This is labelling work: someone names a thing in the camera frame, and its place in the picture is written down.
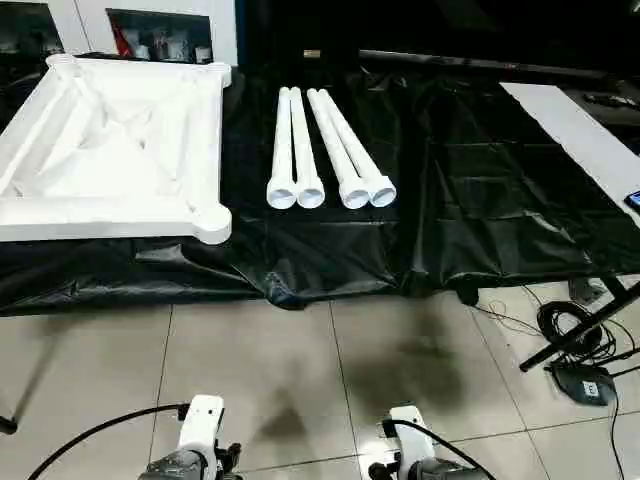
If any white flat board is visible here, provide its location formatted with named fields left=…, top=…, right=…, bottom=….
left=499, top=81, right=640, bottom=226

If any white cabinet with glass doors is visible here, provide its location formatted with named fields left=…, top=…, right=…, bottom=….
left=0, top=0, right=240, bottom=69

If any coiled black cable bundle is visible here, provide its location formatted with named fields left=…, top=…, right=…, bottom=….
left=537, top=299, right=626, bottom=361

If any black mat cover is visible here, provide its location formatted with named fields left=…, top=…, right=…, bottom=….
left=0, top=49, right=640, bottom=319

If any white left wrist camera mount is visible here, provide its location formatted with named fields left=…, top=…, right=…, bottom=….
left=175, top=393, right=225, bottom=480

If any black power adapter box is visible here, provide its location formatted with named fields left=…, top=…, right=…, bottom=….
left=549, top=362, right=619, bottom=406

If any black floor stand base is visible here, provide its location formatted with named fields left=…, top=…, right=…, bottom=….
left=519, top=272, right=640, bottom=374

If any long black rod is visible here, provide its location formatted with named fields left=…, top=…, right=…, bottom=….
left=359, top=48, right=609, bottom=81

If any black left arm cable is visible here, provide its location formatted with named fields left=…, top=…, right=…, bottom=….
left=27, top=402, right=189, bottom=480

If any white plastic table top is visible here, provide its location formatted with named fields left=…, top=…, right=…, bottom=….
left=0, top=53, right=234, bottom=246

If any white plastic table leg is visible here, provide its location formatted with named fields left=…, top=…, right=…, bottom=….
left=318, top=87, right=399, bottom=208
left=305, top=87, right=374, bottom=210
left=288, top=87, right=326, bottom=209
left=265, top=87, right=301, bottom=210

